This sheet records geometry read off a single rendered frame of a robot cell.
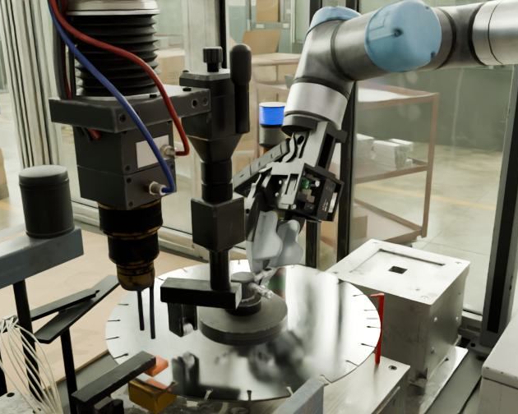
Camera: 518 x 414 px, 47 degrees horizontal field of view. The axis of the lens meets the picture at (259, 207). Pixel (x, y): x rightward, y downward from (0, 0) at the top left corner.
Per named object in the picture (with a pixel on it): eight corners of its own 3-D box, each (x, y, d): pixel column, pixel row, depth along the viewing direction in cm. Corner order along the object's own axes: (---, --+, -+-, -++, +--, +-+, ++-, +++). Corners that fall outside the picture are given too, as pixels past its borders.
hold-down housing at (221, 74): (223, 233, 66) (217, 44, 59) (253, 245, 63) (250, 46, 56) (183, 248, 62) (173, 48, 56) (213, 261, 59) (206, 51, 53)
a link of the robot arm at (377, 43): (461, -7, 69) (392, 16, 78) (390, -6, 63) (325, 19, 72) (469, 63, 70) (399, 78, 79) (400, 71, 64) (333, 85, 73)
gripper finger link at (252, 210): (242, 238, 73) (262, 170, 74) (235, 236, 74) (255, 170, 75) (270, 248, 76) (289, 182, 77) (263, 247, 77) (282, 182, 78)
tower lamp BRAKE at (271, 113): (269, 119, 99) (269, 101, 98) (292, 121, 97) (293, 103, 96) (253, 123, 96) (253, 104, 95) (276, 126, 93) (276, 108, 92)
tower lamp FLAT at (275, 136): (270, 138, 100) (269, 120, 99) (292, 141, 98) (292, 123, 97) (253, 143, 97) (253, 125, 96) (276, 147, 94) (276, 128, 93)
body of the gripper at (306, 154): (289, 209, 69) (316, 112, 71) (245, 204, 76) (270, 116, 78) (333, 227, 74) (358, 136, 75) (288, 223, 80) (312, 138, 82)
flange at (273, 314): (181, 328, 71) (179, 310, 70) (221, 288, 81) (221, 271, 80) (268, 347, 67) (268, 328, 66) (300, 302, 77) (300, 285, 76)
